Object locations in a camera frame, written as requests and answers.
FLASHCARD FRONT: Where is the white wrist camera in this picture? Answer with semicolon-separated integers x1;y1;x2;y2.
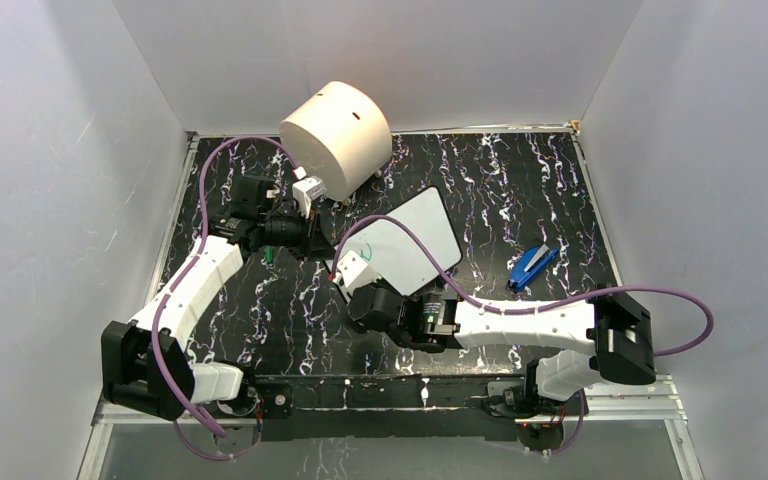
331;250;380;300
292;176;327;219

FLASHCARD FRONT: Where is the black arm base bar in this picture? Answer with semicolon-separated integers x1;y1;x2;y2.
195;374;564;445

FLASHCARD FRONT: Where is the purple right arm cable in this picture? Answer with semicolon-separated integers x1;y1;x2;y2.
330;214;715;455

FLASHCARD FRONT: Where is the cream cylindrical container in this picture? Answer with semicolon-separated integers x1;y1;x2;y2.
279;81;392;202

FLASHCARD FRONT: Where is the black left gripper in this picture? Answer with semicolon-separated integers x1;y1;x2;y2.
259;204;337;263

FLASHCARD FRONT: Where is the black framed whiteboard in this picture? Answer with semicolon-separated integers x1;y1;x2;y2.
329;186;463;296

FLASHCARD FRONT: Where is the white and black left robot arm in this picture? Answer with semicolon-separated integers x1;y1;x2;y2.
101;176;334;421

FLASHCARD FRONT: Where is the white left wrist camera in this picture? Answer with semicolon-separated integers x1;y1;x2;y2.
292;176;327;219

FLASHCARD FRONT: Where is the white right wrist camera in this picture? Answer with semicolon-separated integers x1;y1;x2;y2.
331;250;380;300

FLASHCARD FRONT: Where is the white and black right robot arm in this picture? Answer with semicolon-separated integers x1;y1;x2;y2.
345;283;656;418

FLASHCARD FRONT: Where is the blue stapler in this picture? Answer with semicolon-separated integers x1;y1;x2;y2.
507;244;559;293

